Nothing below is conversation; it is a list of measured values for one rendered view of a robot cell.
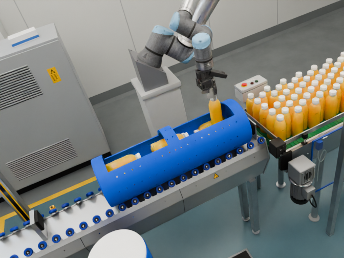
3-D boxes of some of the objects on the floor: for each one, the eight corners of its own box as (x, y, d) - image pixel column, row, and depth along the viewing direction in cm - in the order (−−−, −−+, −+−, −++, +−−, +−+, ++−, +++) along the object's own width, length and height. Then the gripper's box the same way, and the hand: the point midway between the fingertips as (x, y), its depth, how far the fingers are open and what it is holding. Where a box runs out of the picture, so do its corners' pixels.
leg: (240, 217, 261) (234, 165, 222) (246, 214, 262) (240, 162, 223) (244, 222, 256) (238, 170, 218) (250, 219, 257) (245, 167, 219)
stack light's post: (325, 232, 235) (343, 117, 168) (329, 230, 236) (349, 114, 169) (329, 236, 232) (349, 121, 165) (334, 234, 233) (355, 118, 166)
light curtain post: (72, 273, 254) (-71, 104, 150) (80, 270, 255) (-59, 99, 151) (73, 280, 250) (-74, 109, 146) (81, 276, 251) (-61, 105, 147)
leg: (250, 230, 250) (244, 177, 211) (256, 227, 251) (252, 174, 212) (254, 235, 245) (250, 183, 207) (261, 232, 246) (257, 179, 208)
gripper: (191, 66, 167) (197, 99, 180) (201, 74, 158) (207, 108, 172) (206, 60, 169) (210, 93, 182) (216, 68, 160) (220, 102, 173)
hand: (213, 97), depth 177 cm, fingers closed on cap, 4 cm apart
